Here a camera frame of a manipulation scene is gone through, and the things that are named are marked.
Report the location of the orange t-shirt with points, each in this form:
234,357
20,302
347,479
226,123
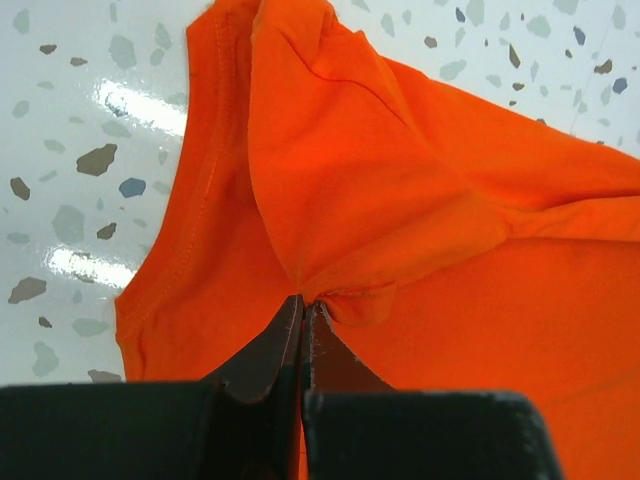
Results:
456,244

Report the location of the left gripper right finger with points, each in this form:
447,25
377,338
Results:
328,364

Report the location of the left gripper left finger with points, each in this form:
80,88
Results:
254,421

